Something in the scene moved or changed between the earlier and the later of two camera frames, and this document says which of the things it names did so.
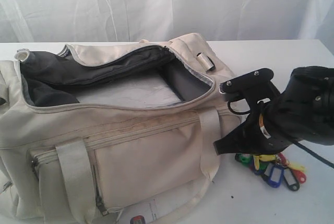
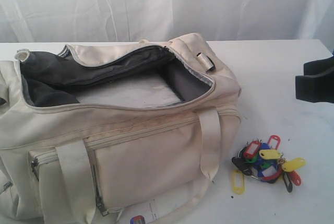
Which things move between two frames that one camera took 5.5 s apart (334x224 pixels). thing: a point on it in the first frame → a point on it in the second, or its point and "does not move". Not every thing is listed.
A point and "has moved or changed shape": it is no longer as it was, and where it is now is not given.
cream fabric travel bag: [86, 128] does not move
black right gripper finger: [246, 138] → [317, 89]
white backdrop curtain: [127, 8] does not move
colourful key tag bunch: [274, 168] has moved or changed shape
